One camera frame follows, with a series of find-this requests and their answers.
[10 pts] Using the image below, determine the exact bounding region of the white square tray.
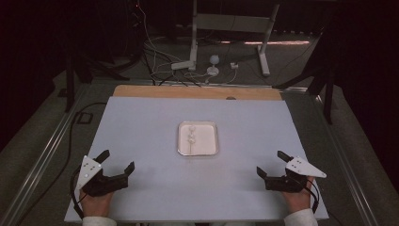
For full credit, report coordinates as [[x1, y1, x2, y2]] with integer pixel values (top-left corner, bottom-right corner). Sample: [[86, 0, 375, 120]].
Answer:
[[176, 121, 220, 157]]

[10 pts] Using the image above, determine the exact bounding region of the black stand with angled legs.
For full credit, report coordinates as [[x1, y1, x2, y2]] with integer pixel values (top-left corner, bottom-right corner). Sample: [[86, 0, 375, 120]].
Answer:
[[272, 27, 337, 125]]

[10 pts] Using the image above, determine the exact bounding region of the white cable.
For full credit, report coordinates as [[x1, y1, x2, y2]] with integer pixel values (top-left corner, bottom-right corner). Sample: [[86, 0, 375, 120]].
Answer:
[[136, 0, 189, 83]]

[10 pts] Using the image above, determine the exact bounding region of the black tripod stand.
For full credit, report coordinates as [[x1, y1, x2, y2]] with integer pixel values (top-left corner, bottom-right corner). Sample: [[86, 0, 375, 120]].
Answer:
[[63, 43, 130, 114]]

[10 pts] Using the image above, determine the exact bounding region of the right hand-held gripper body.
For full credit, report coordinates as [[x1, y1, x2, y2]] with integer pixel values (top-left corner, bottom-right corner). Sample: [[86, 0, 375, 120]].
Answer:
[[263, 155, 327, 194]]

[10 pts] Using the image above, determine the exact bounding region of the white power strip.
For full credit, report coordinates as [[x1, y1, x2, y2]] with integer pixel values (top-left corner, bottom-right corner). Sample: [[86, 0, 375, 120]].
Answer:
[[170, 59, 196, 72]]

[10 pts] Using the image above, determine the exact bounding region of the hand-held gripper black cable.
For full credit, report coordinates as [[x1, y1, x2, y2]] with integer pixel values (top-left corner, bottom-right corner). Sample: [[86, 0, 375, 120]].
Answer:
[[70, 165, 86, 220], [295, 176, 321, 215]]

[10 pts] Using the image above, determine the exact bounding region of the white metal stand frame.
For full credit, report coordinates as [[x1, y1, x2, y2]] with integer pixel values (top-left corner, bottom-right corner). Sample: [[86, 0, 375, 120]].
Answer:
[[188, 0, 281, 77]]

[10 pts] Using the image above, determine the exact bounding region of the thin wooden skewer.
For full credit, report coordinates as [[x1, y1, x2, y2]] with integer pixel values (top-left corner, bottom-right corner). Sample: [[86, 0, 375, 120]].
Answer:
[[187, 124, 194, 155]]

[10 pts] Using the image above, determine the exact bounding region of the pale blue table mat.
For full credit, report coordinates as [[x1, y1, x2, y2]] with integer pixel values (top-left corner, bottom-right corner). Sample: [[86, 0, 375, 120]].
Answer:
[[64, 95, 330, 223]]

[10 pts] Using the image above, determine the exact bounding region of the person's right hand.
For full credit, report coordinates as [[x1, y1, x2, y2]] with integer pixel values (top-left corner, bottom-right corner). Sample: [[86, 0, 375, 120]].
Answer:
[[280, 176, 316, 215]]

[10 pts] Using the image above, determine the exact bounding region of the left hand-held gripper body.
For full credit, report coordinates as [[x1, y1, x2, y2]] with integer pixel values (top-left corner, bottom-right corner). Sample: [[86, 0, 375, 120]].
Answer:
[[75, 154, 130, 198]]

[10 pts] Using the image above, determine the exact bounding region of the black floor cable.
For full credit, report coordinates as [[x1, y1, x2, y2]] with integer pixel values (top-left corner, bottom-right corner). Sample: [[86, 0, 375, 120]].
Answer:
[[17, 101, 108, 226]]

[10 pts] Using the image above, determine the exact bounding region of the person's left hand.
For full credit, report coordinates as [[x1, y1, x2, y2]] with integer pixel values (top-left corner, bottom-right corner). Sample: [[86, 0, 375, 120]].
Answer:
[[78, 187, 114, 218]]

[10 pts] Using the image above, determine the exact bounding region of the left hand-held gripper black cable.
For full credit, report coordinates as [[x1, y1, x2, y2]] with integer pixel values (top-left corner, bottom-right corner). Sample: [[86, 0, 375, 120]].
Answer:
[[70, 165, 86, 220]]

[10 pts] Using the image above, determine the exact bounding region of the white round device on base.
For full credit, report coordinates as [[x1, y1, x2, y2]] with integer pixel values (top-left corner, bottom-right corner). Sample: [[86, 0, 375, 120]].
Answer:
[[206, 54, 221, 77]]

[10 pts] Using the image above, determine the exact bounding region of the right hand-held gripper black cable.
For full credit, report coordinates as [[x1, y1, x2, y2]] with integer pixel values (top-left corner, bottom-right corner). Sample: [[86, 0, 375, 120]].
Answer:
[[295, 176, 321, 215]]

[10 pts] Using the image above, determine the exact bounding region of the metal floor rail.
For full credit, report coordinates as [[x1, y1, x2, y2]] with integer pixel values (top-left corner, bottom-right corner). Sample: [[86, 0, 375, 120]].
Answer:
[[311, 93, 381, 226], [0, 82, 91, 226]]

